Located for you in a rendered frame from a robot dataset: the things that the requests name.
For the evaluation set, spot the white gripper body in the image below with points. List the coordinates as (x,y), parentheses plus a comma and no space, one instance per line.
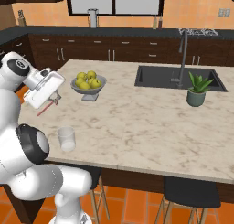
(45,89)

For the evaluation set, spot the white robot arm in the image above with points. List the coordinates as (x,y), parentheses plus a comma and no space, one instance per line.
(18,148)

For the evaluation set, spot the red straw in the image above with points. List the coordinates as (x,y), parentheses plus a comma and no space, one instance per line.
(44,110)

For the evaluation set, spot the clear glass cup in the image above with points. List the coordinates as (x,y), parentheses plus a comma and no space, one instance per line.
(66,139)

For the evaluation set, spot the yellow-green apple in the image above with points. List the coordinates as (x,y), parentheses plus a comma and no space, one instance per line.
(95,83)
(79,81)
(91,74)
(84,86)
(81,76)

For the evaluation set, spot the grey fruit bowl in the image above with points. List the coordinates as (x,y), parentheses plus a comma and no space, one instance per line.
(89,93)

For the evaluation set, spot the knife block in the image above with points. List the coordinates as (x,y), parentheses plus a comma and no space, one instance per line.
(21,19)

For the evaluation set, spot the dark wood base cupboards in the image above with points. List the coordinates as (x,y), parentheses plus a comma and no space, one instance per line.
(128,49)

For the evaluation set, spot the black stool with wooden legs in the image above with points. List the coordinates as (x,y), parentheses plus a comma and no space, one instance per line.
(97,185)
(190,192)

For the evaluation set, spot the dark grey sink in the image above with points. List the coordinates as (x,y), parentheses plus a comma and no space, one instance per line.
(158,76)

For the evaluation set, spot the black-framed window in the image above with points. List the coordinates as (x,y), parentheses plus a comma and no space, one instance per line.
(114,1)

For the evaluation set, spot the pale bottle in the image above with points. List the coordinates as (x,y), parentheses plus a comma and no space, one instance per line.
(155,23)

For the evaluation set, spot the dark bottle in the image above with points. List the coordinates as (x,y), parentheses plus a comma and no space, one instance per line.
(160,23)

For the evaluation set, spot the dark grey tap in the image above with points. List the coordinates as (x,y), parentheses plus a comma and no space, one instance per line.
(182,60)

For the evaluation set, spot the green plant in grey pot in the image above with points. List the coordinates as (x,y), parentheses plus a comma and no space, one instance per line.
(196,93)

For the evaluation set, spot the grey wall socket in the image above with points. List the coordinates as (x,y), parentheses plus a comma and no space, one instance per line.
(224,12)

